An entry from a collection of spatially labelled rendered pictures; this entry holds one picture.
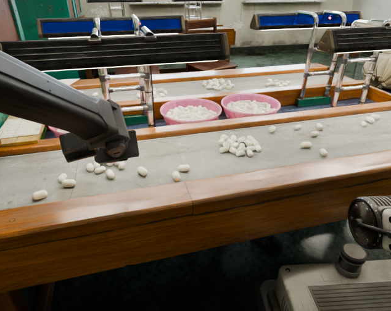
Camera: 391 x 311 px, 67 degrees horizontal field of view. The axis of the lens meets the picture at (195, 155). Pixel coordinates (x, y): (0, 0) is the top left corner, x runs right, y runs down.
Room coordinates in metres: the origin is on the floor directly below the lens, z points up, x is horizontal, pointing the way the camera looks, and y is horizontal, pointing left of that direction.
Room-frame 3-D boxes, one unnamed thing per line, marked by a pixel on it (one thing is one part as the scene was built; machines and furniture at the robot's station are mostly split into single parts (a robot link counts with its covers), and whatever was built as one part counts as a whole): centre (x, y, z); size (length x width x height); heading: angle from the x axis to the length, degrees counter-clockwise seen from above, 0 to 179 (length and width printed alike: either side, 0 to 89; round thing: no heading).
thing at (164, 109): (1.21, 0.02, 0.72); 0.27 x 0.27 x 0.10
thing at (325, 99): (1.59, -0.61, 0.90); 0.20 x 0.19 x 0.45; 105
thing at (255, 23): (1.67, -0.58, 1.08); 0.62 x 0.08 x 0.07; 105
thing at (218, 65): (3.33, -0.17, 0.45); 0.44 x 0.43 x 0.91; 124
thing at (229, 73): (1.78, 0.01, 0.67); 1.81 x 0.12 x 0.19; 105
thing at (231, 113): (1.28, -0.25, 0.72); 0.27 x 0.27 x 0.10
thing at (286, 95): (1.41, -0.10, 0.71); 1.81 x 0.05 x 0.11; 105
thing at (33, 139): (1.04, 0.65, 0.77); 0.33 x 0.15 x 0.01; 15
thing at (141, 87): (1.33, 0.33, 0.90); 0.20 x 0.19 x 0.45; 105
